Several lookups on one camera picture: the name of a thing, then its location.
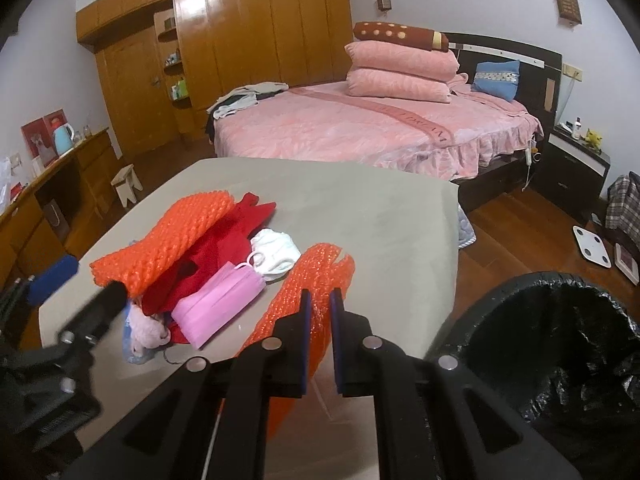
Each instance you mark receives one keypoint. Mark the pink-covered bed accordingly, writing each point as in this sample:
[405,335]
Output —
[350,130]

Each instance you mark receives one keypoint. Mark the pink pillow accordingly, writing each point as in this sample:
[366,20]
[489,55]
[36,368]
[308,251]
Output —
[395,85]
[400,57]

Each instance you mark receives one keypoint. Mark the large wall lamp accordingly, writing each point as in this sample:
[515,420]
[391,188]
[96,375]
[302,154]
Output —
[569,6]

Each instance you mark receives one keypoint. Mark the wall outlet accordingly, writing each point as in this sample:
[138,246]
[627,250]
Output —
[573,71]

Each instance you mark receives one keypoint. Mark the yellow toy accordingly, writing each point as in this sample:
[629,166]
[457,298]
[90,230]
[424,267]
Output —
[593,137]

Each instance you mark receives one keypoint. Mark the dark nightstand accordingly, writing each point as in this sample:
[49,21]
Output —
[575,175]

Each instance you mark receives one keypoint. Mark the white face mask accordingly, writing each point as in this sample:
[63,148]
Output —
[275,255]

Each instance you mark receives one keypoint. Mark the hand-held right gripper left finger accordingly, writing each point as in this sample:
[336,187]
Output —
[305,345]

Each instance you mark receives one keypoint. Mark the grey quilted cloth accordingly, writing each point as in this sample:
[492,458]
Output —
[466,230]

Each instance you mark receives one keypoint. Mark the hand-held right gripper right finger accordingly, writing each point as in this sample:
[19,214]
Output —
[336,350]

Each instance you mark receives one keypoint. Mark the blue cushion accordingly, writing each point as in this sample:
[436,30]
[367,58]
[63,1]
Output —
[495,80]

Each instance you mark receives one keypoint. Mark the picture frame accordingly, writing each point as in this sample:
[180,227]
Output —
[627,262]

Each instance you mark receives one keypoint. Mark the wooden sideboard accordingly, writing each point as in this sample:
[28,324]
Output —
[95,160]

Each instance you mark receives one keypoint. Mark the grey paper bag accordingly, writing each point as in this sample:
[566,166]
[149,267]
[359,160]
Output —
[56,220]

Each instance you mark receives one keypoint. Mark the small white stool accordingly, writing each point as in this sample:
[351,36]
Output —
[126,182]

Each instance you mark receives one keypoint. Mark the white plastic bag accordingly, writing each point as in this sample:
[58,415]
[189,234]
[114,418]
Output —
[5,180]

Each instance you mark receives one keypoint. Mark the pink plush cloth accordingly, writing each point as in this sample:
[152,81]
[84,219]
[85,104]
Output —
[147,332]

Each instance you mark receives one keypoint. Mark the light blue kettle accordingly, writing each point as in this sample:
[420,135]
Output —
[63,140]

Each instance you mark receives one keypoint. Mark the red cloth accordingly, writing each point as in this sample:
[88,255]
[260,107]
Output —
[220,245]

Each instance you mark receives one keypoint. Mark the brown dotted bolster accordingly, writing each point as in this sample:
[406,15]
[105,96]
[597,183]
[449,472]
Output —
[395,34]

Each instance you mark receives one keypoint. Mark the pink face masks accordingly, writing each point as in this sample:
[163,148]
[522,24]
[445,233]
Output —
[220,300]

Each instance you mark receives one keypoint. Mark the red poster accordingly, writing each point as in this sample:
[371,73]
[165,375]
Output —
[35,135]

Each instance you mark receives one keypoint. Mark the small white bottle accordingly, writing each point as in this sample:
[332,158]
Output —
[578,130]

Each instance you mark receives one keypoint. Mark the large orange bubble wrap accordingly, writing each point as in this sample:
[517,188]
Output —
[160,240]

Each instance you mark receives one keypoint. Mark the light blue cloth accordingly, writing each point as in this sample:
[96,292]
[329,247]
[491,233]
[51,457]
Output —
[132,356]

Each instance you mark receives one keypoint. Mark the black-bagged trash bin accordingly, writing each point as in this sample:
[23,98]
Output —
[545,360]

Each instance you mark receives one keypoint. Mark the pile of clothes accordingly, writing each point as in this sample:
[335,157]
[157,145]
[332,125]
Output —
[245,95]

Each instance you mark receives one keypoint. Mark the white bathroom scale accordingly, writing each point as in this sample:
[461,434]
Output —
[592,245]

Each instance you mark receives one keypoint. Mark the plaid cloth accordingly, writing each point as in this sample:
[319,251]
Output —
[622,205]

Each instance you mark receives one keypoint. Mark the long orange bubble wrap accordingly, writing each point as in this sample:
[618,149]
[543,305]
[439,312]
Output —
[300,280]

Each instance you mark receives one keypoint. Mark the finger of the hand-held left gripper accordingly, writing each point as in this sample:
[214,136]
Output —
[52,272]
[102,305]

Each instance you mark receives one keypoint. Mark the wooden wardrobe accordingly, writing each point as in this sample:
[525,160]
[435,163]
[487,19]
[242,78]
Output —
[250,35]

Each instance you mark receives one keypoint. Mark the small wall lamp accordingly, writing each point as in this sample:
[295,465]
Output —
[384,1]

